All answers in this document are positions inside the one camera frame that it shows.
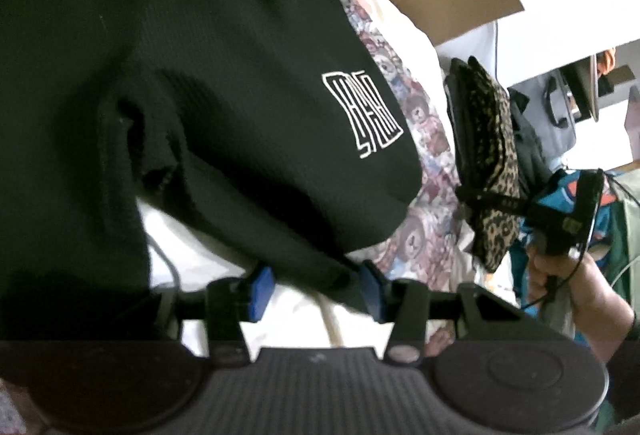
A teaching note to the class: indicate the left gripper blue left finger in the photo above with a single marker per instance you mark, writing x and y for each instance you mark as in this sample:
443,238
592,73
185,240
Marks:
253,294

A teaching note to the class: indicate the white patterned bed sheet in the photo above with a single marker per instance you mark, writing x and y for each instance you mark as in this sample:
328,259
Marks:
296,317

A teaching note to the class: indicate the leopard print garment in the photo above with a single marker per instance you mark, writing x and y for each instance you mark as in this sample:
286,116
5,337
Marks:
480,115

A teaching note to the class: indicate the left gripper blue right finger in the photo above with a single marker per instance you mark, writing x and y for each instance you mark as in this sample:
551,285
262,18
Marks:
378,293

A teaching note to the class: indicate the teddy bear print storage bag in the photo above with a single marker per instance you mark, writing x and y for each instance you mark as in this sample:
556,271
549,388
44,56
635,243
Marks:
390,116

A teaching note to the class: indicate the person's right hand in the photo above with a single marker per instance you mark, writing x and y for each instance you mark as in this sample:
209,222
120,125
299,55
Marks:
600,314

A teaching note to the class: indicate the black garment with white logo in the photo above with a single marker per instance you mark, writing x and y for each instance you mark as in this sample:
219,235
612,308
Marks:
213,108

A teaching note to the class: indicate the grey suitcase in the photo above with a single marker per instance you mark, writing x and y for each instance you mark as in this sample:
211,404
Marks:
553,102

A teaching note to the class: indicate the dark clothes pile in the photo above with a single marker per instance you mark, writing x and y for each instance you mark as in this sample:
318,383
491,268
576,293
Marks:
533,172

